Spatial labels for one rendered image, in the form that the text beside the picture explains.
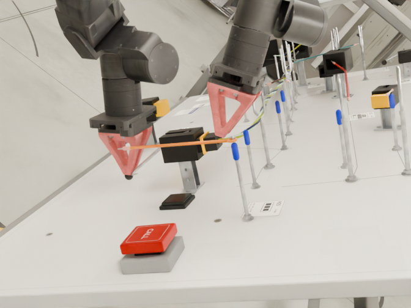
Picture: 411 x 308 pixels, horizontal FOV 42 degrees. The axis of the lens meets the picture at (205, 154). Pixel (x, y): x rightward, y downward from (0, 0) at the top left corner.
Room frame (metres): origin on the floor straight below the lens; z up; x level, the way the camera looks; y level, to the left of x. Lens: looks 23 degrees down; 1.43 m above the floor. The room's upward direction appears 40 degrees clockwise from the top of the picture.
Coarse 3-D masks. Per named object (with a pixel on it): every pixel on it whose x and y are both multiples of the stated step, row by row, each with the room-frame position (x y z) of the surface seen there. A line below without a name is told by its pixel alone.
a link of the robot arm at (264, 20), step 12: (240, 0) 0.73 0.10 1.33; (252, 0) 0.72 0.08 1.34; (264, 0) 0.72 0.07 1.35; (276, 0) 0.73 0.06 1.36; (288, 0) 0.75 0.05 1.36; (240, 12) 0.72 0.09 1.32; (252, 12) 0.72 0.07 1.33; (264, 12) 0.72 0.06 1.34; (276, 12) 0.74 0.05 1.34; (288, 12) 0.75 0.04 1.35; (240, 24) 0.72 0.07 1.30; (252, 24) 0.72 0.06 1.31; (264, 24) 0.72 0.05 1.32; (276, 24) 0.76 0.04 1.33
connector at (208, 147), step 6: (198, 138) 0.72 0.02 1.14; (204, 138) 0.71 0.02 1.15; (210, 138) 0.71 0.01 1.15; (216, 138) 0.71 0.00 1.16; (204, 144) 0.71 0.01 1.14; (210, 144) 0.71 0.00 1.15; (216, 144) 0.71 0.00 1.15; (222, 144) 0.74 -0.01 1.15; (198, 150) 0.71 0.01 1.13; (210, 150) 0.71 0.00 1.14
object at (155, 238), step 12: (144, 228) 0.51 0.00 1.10; (156, 228) 0.51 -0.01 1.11; (168, 228) 0.51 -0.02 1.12; (132, 240) 0.48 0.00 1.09; (144, 240) 0.48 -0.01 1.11; (156, 240) 0.48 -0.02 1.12; (168, 240) 0.49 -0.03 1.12; (132, 252) 0.47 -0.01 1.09; (144, 252) 0.47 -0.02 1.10; (156, 252) 0.48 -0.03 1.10
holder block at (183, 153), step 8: (192, 128) 0.74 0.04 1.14; (200, 128) 0.73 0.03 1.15; (168, 136) 0.71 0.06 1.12; (176, 136) 0.71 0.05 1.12; (184, 136) 0.71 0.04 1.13; (192, 136) 0.70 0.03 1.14; (168, 152) 0.71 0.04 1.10; (176, 152) 0.71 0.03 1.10; (184, 152) 0.71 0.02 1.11; (192, 152) 0.70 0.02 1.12; (168, 160) 0.71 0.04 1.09; (176, 160) 0.71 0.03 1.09; (184, 160) 0.71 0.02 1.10; (192, 160) 0.71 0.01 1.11
